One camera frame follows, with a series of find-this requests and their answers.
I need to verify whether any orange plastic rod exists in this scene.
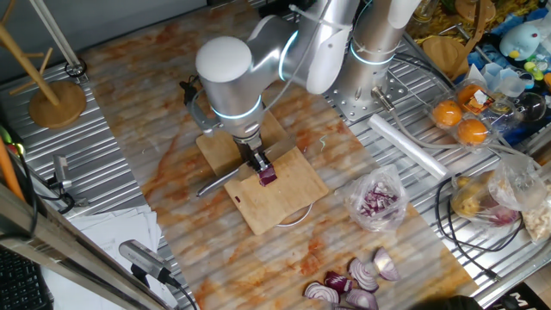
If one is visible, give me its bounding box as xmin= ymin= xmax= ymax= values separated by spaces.
xmin=0 ymin=137 xmax=25 ymax=202

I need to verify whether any aluminium frame bar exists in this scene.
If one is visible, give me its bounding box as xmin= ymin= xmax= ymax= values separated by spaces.
xmin=0 ymin=183 xmax=173 ymax=310

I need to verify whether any orange marble pattern mat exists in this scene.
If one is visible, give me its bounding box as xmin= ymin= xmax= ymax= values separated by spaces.
xmin=79 ymin=0 xmax=480 ymax=310

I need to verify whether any black ring clamp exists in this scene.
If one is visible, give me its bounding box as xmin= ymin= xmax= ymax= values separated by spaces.
xmin=64 ymin=58 xmax=89 ymax=79

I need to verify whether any wooden mug tree stand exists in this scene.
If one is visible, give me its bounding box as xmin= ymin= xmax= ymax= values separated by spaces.
xmin=0 ymin=0 xmax=87 ymax=129

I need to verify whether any plastic bag of white pieces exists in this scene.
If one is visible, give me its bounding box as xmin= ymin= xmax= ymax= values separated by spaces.
xmin=488 ymin=152 xmax=551 ymax=245

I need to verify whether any round wooden tray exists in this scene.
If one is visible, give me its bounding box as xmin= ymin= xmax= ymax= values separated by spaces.
xmin=421 ymin=36 xmax=470 ymax=79

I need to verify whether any grey hose with metal connector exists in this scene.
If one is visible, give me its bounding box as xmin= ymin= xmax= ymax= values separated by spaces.
xmin=372 ymin=85 xmax=543 ymax=169

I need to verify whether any blue plush toy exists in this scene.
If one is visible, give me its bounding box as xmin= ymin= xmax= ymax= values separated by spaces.
xmin=498 ymin=21 xmax=542 ymax=61

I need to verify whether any white paper stack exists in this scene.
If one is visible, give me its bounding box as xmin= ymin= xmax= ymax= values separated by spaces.
xmin=42 ymin=205 xmax=164 ymax=310

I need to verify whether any silver depth camera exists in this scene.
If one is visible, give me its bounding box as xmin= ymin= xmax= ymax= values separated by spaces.
xmin=118 ymin=239 xmax=173 ymax=285

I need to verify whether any clear plastic cup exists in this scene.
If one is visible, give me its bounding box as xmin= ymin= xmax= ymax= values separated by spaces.
xmin=481 ymin=62 xmax=529 ymax=98

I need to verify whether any black cable with plug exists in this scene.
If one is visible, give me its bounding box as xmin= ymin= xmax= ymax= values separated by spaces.
xmin=434 ymin=174 xmax=524 ymax=281

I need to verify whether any black keyboard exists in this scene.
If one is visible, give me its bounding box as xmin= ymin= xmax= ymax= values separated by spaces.
xmin=0 ymin=247 xmax=53 ymax=310

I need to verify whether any white plastic wrap roll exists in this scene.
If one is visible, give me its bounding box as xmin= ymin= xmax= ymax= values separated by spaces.
xmin=367 ymin=113 xmax=451 ymax=181

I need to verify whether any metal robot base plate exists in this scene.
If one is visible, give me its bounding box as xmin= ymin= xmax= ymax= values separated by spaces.
xmin=322 ymin=55 xmax=409 ymax=122

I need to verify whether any orange fruit with sticker label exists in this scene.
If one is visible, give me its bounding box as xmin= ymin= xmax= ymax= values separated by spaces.
xmin=456 ymin=84 xmax=494 ymax=115

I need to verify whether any plastic bag of chopped onion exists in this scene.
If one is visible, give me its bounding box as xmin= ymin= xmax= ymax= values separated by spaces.
xmin=339 ymin=163 xmax=409 ymax=233

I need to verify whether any steel cleaver knife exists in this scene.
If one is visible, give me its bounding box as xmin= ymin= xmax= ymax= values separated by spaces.
xmin=196 ymin=133 xmax=299 ymax=198

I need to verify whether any clear plastic fruit container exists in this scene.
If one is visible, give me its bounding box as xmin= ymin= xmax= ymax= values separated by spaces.
xmin=428 ymin=78 xmax=503 ymax=152

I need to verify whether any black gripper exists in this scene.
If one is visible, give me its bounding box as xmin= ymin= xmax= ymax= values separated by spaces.
xmin=235 ymin=140 xmax=275 ymax=174

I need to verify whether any wooden cutting board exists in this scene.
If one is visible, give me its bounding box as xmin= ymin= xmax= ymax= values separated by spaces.
xmin=195 ymin=109 xmax=331 ymax=237

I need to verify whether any metal clamp tool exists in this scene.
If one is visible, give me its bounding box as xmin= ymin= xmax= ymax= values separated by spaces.
xmin=45 ymin=153 xmax=87 ymax=208

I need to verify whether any white metal rod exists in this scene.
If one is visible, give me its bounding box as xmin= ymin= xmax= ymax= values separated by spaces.
xmin=28 ymin=0 xmax=83 ymax=72

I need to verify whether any plastic bag of potatoes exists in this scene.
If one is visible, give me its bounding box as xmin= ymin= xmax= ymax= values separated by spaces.
xmin=449 ymin=170 xmax=524 ymax=229

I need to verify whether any glass bowl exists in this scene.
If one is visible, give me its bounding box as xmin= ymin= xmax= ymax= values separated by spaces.
xmin=514 ymin=91 xmax=548 ymax=123

